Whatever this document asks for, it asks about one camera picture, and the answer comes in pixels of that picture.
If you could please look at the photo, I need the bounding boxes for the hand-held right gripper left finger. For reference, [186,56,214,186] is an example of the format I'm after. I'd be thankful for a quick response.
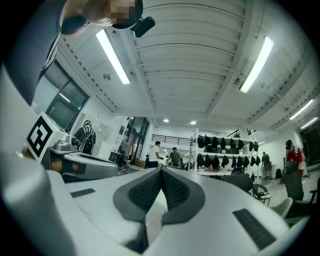
[47,166,163,255]

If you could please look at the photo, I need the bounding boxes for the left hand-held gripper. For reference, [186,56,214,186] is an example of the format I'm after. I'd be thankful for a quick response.
[25,111,119,181]

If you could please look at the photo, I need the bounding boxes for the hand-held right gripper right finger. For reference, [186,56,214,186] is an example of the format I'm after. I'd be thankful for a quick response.
[144,166,292,256]

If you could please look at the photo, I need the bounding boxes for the person's left hand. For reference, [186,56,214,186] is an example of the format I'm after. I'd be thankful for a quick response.
[49,159,79,174]

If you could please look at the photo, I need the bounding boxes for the black mesh office chair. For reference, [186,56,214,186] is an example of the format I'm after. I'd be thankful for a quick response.
[221,173,254,195]

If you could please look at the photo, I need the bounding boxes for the row of black bags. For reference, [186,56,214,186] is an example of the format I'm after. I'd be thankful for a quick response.
[196,134,262,169]

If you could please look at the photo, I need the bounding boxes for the dark glass door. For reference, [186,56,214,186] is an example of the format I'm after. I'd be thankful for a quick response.
[125,116,150,164]

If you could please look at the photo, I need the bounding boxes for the black armrest chair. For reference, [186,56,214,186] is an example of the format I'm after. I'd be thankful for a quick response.
[251,183,274,206]

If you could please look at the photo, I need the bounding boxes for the white metal shelf rack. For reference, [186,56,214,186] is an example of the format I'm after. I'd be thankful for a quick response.
[194,128,260,176]

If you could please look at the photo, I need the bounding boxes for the pale grey shell chair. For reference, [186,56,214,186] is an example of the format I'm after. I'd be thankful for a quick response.
[270,197,294,219]

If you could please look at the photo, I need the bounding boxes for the dark framed window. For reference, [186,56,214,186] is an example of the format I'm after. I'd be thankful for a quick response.
[32,59,90,134]

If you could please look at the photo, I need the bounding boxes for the black balcony railing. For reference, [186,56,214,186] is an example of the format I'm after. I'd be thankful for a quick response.
[151,133,196,146]

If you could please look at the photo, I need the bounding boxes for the black high-back office chair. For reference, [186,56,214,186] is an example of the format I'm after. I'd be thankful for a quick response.
[283,160,305,202]

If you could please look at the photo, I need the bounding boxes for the long ceiling light tube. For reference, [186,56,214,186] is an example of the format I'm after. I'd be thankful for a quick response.
[289,98,315,121]
[239,36,275,94]
[95,29,131,85]
[299,116,319,130]

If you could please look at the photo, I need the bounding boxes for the person's dark shirt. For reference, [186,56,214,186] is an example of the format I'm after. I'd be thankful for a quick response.
[4,0,66,107]

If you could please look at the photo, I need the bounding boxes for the person's head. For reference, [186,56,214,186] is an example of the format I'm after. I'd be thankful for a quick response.
[61,0,144,30]

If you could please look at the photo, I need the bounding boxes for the black head camera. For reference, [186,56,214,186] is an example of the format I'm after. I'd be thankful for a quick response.
[129,16,156,39]

